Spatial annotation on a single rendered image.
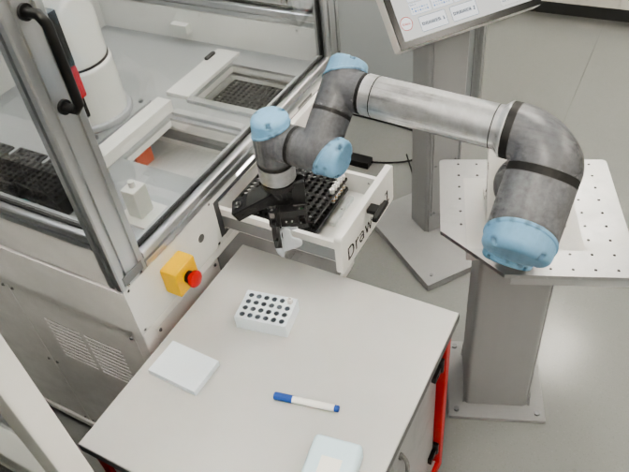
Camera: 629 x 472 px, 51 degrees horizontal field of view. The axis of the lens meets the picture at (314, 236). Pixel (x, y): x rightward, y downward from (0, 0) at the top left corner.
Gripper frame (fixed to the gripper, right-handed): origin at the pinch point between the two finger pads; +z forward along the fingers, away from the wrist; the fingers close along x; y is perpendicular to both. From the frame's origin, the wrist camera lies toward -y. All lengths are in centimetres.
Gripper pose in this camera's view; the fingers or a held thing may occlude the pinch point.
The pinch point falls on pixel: (279, 246)
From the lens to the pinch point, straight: 146.4
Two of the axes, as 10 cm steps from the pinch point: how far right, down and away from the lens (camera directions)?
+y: 10.0, -1.0, -0.2
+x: -0.6, -7.1, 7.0
